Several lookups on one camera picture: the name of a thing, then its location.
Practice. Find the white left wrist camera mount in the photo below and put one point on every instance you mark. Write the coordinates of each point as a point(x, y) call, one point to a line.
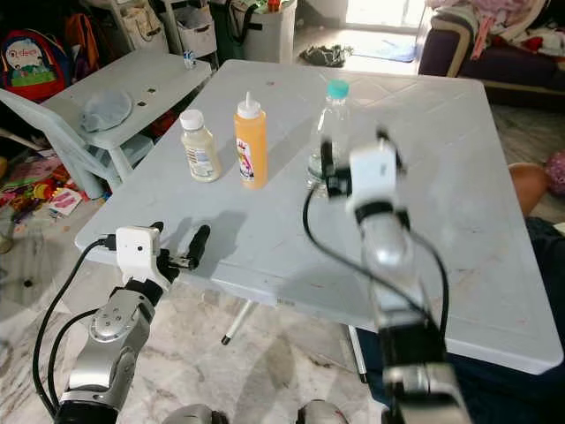
point(137, 250)

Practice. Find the dark purple sofa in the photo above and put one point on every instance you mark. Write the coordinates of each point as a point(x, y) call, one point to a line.
point(494, 62)

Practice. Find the grey cloth cap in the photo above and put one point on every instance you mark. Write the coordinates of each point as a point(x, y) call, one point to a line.
point(108, 109)

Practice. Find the pink cloth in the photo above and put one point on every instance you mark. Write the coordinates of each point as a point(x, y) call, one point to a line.
point(485, 16)

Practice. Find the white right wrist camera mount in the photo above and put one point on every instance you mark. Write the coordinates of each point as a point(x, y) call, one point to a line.
point(375, 172)

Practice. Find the small white kids table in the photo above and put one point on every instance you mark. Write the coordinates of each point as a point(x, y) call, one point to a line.
point(150, 84)

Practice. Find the orange bag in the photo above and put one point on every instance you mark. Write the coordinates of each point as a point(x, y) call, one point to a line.
point(82, 40)

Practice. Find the robot knee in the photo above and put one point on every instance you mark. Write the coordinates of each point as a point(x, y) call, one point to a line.
point(207, 415)
point(325, 413)

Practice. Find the tiny blue white can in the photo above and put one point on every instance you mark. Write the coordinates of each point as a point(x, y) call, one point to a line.
point(190, 59)

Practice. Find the white tote bag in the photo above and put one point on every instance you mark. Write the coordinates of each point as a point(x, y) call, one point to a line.
point(143, 25)

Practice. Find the clear bottle teal cap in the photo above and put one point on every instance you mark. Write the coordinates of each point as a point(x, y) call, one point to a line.
point(331, 119)

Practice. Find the blue floor mat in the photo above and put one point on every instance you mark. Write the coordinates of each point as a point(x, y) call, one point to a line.
point(388, 50)

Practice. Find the white plastic folding table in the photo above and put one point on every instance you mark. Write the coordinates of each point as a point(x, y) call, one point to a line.
point(282, 238)

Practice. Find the robot left knee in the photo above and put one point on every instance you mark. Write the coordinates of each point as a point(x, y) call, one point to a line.
point(207, 415)

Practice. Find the dark crumpled cloth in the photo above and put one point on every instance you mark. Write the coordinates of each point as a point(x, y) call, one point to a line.
point(325, 56)

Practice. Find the colourful kids backpack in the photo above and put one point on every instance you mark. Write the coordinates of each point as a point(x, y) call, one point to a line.
point(35, 66)

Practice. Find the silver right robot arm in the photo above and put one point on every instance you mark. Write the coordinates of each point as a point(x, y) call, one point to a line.
point(406, 318)

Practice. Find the orange squeeze sauce bottle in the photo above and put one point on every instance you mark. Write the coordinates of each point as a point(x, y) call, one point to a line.
point(251, 146)

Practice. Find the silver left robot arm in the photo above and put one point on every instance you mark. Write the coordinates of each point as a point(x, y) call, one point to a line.
point(110, 340)

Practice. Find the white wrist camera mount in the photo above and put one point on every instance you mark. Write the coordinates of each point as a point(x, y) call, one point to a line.
point(137, 250)
point(375, 172)

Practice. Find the small white-capped pale bottle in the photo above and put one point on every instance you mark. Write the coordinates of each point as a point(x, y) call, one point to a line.
point(199, 152)

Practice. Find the pile of colourful toys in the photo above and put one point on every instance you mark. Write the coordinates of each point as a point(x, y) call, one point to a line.
point(44, 187)

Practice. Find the white hanging basket bag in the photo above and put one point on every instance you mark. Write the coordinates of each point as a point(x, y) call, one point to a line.
point(196, 31)

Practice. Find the robot right knee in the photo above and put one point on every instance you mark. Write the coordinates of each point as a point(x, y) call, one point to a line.
point(325, 413)

